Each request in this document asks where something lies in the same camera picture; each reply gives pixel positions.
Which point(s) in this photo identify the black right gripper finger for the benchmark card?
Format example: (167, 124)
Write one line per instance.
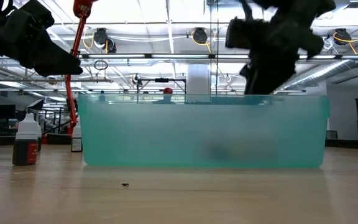
(263, 77)

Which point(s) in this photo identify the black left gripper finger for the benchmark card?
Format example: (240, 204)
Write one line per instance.
(53, 59)
(78, 69)

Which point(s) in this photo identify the small red food colouring bottle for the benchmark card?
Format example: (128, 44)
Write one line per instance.
(25, 152)

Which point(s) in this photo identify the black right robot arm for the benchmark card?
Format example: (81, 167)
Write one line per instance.
(300, 6)

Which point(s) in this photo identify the large blue-capped colouring bottle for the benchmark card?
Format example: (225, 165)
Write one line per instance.
(102, 97)

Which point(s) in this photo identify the white building column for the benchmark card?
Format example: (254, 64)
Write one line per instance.
(198, 79)

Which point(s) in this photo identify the black monitor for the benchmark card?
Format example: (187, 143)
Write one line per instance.
(4, 111)

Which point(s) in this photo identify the small white-capped dropper bottle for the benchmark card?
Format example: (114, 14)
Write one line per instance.
(76, 144)

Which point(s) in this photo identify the person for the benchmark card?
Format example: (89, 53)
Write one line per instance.
(167, 91)

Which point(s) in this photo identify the translucent green plastic bin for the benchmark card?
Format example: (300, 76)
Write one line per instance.
(151, 133)

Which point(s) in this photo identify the small dark screw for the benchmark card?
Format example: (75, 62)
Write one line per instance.
(125, 184)

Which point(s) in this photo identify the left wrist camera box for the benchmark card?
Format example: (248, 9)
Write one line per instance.
(33, 15)

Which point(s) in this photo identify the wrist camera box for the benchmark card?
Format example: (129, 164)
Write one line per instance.
(33, 15)
(239, 32)

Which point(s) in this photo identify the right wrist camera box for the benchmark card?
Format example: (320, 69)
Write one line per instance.
(239, 32)

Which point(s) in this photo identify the silver ventilation duct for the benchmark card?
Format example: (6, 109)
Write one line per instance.
(328, 73)

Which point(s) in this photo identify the distant black rig frame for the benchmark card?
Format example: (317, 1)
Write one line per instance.
(162, 80)

